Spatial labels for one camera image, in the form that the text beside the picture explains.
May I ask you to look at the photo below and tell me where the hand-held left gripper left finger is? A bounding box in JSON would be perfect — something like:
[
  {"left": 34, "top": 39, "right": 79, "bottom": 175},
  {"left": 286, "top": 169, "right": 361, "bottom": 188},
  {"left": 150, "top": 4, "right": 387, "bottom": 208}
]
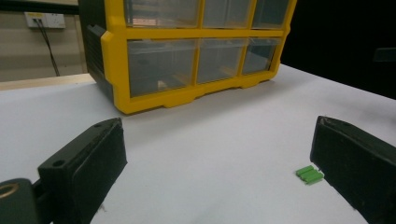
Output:
[{"left": 36, "top": 117, "right": 128, "bottom": 224}]

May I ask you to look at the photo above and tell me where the yellow black drawer organizer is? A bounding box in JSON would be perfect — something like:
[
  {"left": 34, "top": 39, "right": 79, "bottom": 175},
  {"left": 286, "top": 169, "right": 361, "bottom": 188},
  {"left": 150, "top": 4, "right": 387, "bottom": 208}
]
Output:
[{"left": 78, "top": 0, "right": 298, "bottom": 116}]

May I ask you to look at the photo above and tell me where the black curtain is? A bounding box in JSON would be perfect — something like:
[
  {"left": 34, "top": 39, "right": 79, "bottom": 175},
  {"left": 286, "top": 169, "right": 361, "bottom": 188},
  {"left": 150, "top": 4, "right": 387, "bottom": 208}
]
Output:
[{"left": 279, "top": 0, "right": 396, "bottom": 101}]

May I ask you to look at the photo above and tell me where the grid of clear drawers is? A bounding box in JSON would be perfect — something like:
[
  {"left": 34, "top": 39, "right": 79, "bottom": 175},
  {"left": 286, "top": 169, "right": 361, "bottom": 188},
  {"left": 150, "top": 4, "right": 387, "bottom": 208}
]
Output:
[{"left": 124, "top": 0, "right": 290, "bottom": 98}]

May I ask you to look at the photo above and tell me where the clear plastic drawer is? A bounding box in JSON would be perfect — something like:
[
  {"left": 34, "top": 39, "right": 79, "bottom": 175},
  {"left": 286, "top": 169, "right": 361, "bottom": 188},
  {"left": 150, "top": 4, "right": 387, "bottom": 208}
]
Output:
[{"left": 196, "top": 37, "right": 248, "bottom": 84}]

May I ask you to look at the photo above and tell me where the black socket cable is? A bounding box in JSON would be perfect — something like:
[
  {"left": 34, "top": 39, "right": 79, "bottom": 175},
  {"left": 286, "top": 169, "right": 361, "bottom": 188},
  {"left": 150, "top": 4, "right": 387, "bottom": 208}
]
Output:
[{"left": 32, "top": 18, "right": 61, "bottom": 77}]

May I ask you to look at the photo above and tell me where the white table board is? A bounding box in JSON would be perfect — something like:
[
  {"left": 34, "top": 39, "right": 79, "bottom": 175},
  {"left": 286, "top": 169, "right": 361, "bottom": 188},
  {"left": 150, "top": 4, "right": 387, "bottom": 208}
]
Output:
[{"left": 0, "top": 63, "right": 396, "bottom": 224}]

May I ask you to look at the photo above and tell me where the black horizontal rail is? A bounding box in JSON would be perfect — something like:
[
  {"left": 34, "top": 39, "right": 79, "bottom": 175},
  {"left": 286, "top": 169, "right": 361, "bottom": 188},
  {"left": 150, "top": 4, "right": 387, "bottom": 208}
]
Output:
[{"left": 0, "top": 0, "right": 79, "bottom": 15}]

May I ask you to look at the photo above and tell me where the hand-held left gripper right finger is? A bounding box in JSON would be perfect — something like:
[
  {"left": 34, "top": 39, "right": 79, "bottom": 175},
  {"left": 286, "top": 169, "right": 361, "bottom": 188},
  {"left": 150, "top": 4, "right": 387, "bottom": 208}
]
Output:
[{"left": 310, "top": 116, "right": 396, "bottom": 224}]

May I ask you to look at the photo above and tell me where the white wall socket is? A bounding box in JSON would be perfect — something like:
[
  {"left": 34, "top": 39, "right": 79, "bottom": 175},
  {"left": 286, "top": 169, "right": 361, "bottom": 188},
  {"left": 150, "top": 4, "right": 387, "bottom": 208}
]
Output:
[{"left": 23, "top": 11, "right": 67, "bottom": 30}]

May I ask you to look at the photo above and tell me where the wooden table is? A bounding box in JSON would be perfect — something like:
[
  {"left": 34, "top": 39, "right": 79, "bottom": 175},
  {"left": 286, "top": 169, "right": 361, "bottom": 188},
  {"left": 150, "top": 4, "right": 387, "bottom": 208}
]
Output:
[{"left": 0, "top": 73, "right": 96, "bottom": 92}]

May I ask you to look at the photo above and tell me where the green terminal block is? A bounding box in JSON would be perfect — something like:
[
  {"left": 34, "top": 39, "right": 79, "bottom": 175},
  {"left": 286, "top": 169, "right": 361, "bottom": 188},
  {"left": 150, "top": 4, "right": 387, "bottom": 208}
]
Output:
[{"left": 294, "top": 164, "right": 325, "bottom": 186}]

